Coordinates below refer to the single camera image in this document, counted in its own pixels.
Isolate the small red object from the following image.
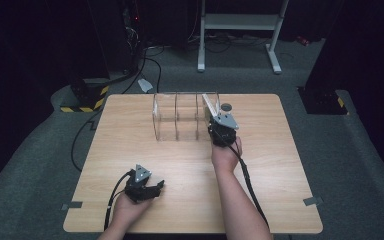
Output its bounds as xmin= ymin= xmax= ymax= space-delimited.
xmin=295 ymin=35 xmax=312 ymax=47

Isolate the black yellow striped stand base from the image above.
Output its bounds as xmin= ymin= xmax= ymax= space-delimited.
xmin=296 ymin=86 xmax=350 ymax=116
xmin=59 ymin=77 xmax=111 ymax=114

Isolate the white metal stand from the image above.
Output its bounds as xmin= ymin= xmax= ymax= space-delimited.
xmin=196 ymin=0 xmax=290 ymax=75

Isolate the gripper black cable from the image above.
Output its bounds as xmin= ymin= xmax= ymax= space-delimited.
xmin=213 ymin=129 xmax=272 ymax=232
xmin=103 ymin=169 xmax=136 ymax=232

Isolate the person's right hand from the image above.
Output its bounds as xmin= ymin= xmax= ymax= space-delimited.
xmin=210 ymin=135 xmax=244 ymax=175

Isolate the clear acrylic divider rack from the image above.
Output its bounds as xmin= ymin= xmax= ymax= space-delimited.
xmin=151 ymin=91 xmax=222 ymax=142

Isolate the person's left hand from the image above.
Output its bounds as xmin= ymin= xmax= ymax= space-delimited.
xmin=110 ymin=191 xmax=154 ymax=231

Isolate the grey tape patch on carpet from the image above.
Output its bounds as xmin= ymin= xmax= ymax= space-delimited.
xmin=136 ymin=78 xmax=154 ymax=94

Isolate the dark equipment rack with wires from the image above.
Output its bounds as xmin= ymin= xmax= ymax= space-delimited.
xmin=118 ymin=0 xmax=149 ymax=76

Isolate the grey tape strip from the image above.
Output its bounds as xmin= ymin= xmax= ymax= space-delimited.
xmin=61 ymin=201 xmax=84 ymax=211
xmin=302 ymin=196 xmax=324 ymax=207

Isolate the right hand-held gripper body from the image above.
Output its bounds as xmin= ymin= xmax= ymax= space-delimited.
xmin=207 ymin=112 xmax=240 ymax=148

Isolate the long black floor cable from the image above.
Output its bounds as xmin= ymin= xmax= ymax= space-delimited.
xmin=70 ymin=46 xmax=164 ymax=173

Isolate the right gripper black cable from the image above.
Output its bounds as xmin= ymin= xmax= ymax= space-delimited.
xmin=213 ymin=129 xmax=272 ymax=232

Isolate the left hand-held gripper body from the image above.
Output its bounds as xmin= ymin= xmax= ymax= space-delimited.
xmin=123 ymin=163 xmax=155 ymax=204

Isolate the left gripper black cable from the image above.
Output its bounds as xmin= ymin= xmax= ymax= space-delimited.
xmin=103 ymin=169 xmax=136 ymax=232

